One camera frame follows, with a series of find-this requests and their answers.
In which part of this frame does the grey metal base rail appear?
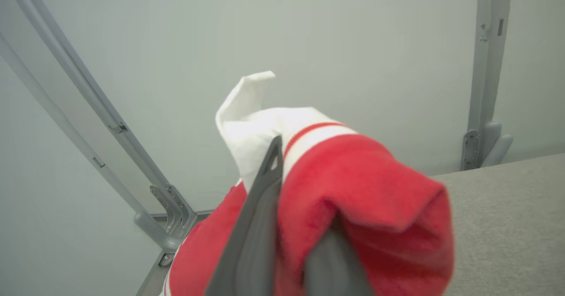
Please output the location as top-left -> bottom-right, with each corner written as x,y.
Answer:
136,210 -> 213,296

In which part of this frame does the grey metal frame post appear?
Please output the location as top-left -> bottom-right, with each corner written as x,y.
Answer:
460,0 -> 514,171
0,0 -> 197,252

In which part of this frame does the red lettered basketball jersey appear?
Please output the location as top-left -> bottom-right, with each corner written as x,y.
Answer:
160,71 -> 455,296

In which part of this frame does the grey fabric sofa cushion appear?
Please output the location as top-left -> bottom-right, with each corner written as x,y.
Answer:
433,154 -> 565,296

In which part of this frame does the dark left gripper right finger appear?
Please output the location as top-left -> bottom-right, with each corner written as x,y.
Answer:
305,229 -> 375,296

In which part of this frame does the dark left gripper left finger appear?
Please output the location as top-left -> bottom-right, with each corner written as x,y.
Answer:
205,136 -> 283,296

